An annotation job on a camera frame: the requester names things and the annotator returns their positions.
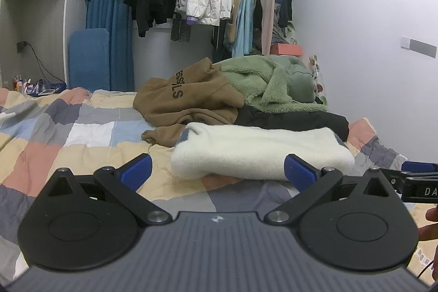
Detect hanging pink pants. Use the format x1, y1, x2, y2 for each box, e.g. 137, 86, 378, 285
255, 0, 276, 55

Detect black jacket on bed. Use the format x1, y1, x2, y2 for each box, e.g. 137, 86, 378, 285
234, 105, 350, 142

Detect printed plastic bag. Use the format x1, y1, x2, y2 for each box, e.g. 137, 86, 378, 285
309, 54, 328, 106

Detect wall switch panel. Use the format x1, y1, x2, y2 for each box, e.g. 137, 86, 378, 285
400, 35, 438, 59

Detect patchwork bedsheet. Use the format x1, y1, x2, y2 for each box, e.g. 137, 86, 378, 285
0, 87, 438, 282

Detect green fleece jacket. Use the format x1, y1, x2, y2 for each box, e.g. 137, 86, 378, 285
214, 54, 327, 115

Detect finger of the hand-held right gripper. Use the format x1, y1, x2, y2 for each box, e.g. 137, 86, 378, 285
378, 161, 438, 181

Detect blue padded board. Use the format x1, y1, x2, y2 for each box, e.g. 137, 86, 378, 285
68, 28, 111, 91

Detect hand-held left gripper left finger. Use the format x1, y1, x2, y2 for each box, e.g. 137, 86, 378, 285
46, 153, 173, 225

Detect cluster of toiletry bottles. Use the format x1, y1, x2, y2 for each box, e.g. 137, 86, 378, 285
12, 74, 35, 94

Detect hanging dark navy garment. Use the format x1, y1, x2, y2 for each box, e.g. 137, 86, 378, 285
275, 0, 294, 29

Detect white fleece striped sweater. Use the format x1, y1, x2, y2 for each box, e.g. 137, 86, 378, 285
170, 122, 356, 181

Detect pink box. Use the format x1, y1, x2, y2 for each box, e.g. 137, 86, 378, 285
270, 43, 303, 57

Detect hanging striped garment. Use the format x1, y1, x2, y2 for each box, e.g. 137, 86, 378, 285
170, 13, 192, 43

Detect hanging light blue garment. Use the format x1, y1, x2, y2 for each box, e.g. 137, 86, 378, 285
233, 0, 257, 56

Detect brown hoodie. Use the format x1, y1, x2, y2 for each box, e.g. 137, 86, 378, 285
133, 57, 245, 146

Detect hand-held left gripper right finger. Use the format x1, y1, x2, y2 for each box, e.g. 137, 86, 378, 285
265, 153, 392, 225

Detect person's right hand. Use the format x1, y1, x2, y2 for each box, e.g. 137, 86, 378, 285
418, 206, 438, 243

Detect black charger cable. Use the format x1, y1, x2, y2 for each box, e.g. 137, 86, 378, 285
27, 43, 65, 84

